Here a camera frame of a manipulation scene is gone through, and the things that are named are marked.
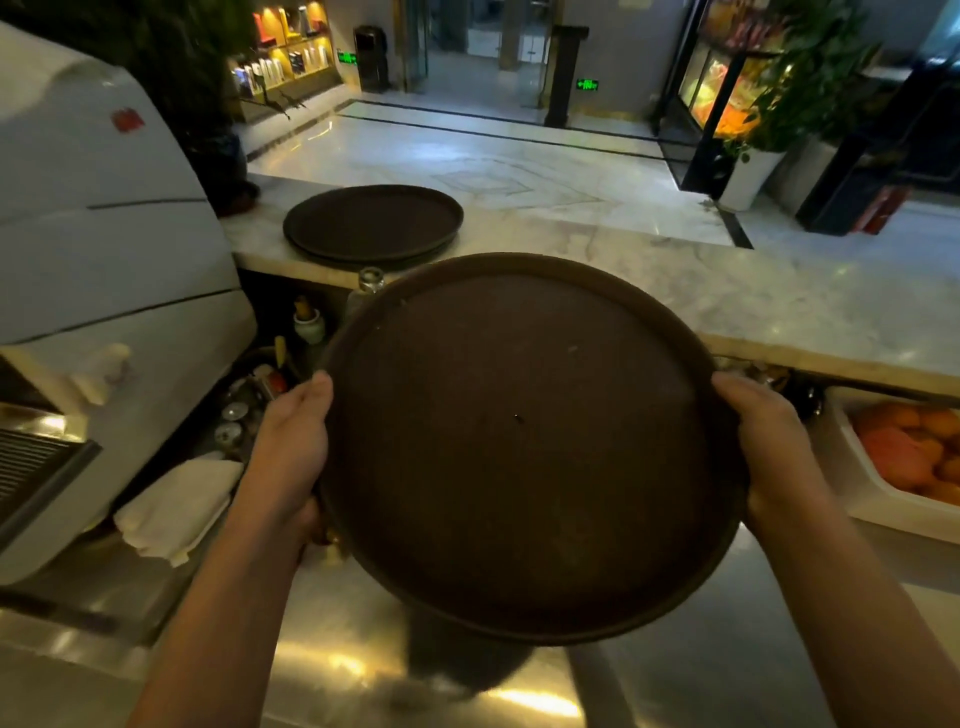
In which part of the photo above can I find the person's right hand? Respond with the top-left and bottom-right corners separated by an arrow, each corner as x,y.
710,371 -> 834,537

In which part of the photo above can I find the person's left hand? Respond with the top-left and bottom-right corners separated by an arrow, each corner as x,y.
238,370 -> 335,547

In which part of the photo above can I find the large round brown tray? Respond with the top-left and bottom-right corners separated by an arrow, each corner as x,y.
318,252 -> 751,648

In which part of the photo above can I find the person's left forearm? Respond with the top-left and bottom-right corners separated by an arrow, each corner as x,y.
123,491 -> 320,728

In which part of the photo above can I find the person's right forearm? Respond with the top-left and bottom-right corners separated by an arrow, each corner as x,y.
750,491 -> 960,728

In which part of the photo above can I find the white ceramic jar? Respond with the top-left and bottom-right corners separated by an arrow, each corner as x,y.
292,296 -> 327,348

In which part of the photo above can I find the glass bottle with metal cap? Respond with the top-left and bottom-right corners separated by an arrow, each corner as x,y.
345,267 -> 387,320

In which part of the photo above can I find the white plastic fruit bin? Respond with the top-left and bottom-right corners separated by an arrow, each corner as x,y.
811,386 -> 960,547

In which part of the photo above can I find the white folded cloth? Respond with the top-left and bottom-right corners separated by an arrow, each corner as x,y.
113,454 -> 246,569

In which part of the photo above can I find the pile of oranges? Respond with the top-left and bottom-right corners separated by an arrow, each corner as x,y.
851,402 -> 960,507

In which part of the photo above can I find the white plant pot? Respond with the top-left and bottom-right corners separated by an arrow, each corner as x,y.
717,142 -> 787,213

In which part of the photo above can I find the white coffee machine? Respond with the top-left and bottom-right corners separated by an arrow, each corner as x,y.
0,21 -> 258,588

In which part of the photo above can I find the lit display fridge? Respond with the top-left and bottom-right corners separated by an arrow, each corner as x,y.
651,0 -> 789,198

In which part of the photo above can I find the green potted plant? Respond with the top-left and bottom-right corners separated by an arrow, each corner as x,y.
723,0 -> 882,162

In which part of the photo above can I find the black standing kiosk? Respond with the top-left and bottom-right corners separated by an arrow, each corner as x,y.
353,24 -> 391,95

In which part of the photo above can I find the lit display shelf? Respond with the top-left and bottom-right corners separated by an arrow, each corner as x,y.
228,0 -> 340,121

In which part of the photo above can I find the black pillar stand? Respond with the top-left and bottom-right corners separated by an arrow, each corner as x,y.
543,24 -> 591,129

